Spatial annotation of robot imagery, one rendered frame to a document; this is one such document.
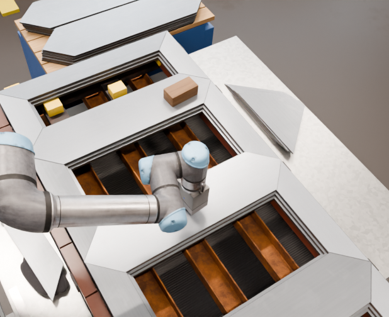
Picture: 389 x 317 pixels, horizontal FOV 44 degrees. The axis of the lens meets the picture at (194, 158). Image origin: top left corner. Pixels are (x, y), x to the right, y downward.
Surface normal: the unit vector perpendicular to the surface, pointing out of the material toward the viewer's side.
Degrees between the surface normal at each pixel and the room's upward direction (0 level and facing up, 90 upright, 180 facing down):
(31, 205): 30
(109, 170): 0
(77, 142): 0
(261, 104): 0
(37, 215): 46
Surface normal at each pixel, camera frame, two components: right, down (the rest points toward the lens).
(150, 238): 0.06, -0.58
